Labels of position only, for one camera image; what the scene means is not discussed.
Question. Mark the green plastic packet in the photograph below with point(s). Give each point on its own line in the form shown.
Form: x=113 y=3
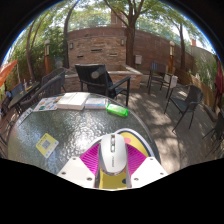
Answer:
x=117 y=110

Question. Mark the blue slatted chair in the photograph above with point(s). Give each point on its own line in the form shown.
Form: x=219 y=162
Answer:
x=16 y=89

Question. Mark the black slatted wooden chair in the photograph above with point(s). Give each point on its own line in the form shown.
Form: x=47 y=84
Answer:
x=96 y=78

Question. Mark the wooden lamp post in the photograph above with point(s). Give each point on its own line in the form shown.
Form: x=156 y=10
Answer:
x=172 y=58
x=47 y=56

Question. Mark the orange parasol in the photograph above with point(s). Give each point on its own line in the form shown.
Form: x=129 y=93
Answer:
x=7 y=71

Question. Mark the dark round garden table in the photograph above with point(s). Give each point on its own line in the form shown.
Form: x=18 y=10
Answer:
x=23 y=95

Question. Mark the colourful printed picture sheet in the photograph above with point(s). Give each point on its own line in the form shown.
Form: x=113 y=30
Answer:
x=46 y=104

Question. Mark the yellow square code card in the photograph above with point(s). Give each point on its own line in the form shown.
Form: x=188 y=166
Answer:
x=47 y=145

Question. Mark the closed red parasol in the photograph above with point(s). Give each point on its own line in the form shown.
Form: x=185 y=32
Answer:
x=219 y=83

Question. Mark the yellow duck-shaped mouse pad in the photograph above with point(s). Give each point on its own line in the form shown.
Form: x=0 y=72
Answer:
x=136 y=141

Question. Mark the dark metal mesh chair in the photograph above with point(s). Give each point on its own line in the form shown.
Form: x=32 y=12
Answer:
x=186 y=101
x=6 y=133
x=216 y=131

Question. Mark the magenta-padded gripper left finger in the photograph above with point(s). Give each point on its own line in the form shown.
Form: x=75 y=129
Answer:
x=75 y=170

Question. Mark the small flat white box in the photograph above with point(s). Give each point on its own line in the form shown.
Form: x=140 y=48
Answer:
x=97 y=103

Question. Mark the grey wall box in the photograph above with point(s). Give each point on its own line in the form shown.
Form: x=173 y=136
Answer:
x=138 y=60

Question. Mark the tree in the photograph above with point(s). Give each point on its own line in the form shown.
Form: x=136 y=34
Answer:
x=182 y=46
x=130 y=40
x=66 y=36
x=30 y=53

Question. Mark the black wall lamp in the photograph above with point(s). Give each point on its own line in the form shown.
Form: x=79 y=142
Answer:
x=71 y=45
x=122 y=42

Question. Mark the dark slatted garden chair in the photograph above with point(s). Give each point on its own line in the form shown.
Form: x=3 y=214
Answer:
x=158 y=71

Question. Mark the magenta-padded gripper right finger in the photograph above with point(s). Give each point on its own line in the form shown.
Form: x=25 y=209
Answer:
x=148 y=170

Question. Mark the wooden picket fence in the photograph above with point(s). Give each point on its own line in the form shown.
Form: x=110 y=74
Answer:
x=196 y=86

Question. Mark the dark wicker armchair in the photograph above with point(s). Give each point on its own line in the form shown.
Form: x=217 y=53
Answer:
x=53 y=75
x=45 y=93

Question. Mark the white computer mouse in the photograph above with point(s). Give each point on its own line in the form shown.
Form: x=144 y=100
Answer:
x=113 y=153

